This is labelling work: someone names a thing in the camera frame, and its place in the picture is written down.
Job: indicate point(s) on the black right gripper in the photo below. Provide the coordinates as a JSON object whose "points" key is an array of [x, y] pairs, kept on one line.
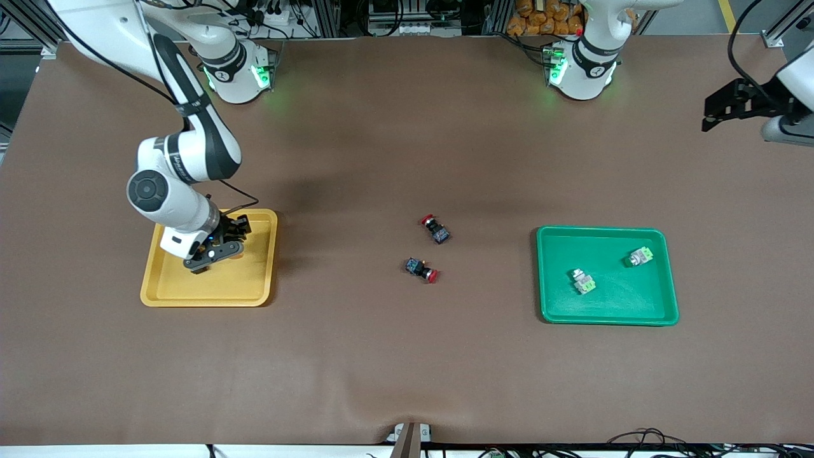
{"points": [[230, 228]]}

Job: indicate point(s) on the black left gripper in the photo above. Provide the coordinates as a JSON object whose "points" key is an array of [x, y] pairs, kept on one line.
{"points": [[756, 102]]}

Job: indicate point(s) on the green push button switch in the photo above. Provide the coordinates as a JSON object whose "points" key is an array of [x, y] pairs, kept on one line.
{"points": [[584, 283], [638, 257]]}

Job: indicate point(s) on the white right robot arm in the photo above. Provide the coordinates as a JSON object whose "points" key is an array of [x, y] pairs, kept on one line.
{"points": [[203, 146]]}

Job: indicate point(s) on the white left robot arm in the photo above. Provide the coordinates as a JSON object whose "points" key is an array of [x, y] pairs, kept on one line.
{"points": [[591, 70]]}

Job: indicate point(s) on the yellow plastic tray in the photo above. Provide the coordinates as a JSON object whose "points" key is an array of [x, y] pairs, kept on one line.
{"points": [[248, 286]]}

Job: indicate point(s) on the green plastic tray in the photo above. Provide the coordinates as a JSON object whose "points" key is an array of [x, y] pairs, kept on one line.
{"points": [[604, 254]]}

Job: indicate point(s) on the pile of orange bags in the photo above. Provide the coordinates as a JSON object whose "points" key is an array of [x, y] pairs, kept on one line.
{"points": [[540, 22]]}

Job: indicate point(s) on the white power strip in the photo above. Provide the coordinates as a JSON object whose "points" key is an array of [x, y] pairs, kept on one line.
{"points": [[273, 18]]}

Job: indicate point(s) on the brown table mat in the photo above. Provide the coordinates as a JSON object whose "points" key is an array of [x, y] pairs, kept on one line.
{"points": [[407, 356]]}

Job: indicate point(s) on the white socket bar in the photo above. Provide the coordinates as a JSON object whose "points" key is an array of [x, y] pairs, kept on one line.
{"points": [[407, 28]]}

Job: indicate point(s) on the metal table edge clamp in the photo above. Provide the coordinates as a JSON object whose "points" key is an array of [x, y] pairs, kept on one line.
{"points": [[410, 439]]}

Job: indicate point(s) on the red push button switch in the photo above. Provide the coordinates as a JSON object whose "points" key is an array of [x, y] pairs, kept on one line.
{"points": [[439, 233], [416, 267]]}

